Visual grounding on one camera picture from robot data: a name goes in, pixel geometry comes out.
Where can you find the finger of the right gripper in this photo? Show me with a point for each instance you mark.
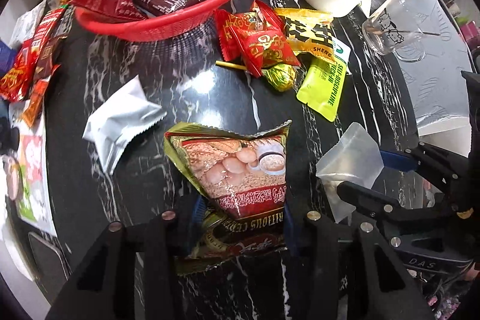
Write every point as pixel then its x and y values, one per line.
pixel 368 202
pixel 398 161

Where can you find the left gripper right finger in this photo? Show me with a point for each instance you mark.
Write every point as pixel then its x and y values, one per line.
pixel 334 261

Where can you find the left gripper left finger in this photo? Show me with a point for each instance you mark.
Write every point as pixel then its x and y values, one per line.
pixel 103 284

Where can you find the clear zip bag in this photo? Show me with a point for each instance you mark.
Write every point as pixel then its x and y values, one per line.
pixel 355 158

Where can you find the green white sachet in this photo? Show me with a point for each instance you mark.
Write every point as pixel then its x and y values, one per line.
pixel 323 84

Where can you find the green cereal packet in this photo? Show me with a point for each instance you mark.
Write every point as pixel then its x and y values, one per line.
pixel 242 185

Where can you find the yellow green lollipop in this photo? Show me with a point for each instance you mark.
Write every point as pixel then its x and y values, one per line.
pixel 280 76

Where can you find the yellow peanut packet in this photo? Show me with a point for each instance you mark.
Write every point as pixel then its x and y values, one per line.
pixel 308 32

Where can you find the silver foil packet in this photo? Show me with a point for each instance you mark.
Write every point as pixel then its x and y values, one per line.
pixel 126 114

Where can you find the red orange snack packet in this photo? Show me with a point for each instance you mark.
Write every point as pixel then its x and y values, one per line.
pixel 266 47

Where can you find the pink green wipes pack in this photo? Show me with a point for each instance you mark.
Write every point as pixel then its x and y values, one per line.
pixel 33 206

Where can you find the glass mug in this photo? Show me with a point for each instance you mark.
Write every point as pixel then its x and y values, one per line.
pixel 394 29

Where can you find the orange small sachet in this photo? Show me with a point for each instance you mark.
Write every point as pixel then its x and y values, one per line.
pixel 34 108

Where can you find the red orange candy packet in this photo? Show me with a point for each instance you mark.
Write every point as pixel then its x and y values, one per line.
pixel 16 82

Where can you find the brown small sachet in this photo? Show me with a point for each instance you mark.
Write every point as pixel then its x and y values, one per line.
pixel 46 62

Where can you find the white patterned small packet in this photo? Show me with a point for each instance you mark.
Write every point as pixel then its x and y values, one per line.
pixel 26 25

